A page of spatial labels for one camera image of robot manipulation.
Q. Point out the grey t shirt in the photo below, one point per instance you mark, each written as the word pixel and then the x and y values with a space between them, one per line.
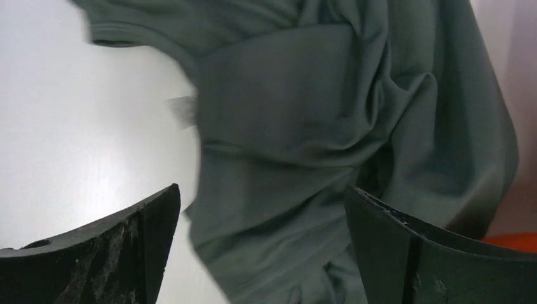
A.
pixel 298 100

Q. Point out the orange t shirt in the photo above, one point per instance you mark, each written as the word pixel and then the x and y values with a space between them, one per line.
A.
pixel 521 241

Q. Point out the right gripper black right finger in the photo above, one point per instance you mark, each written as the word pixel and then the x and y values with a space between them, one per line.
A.
pixel 402 259

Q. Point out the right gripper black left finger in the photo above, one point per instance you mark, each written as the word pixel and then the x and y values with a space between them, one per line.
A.
pixel 120 258

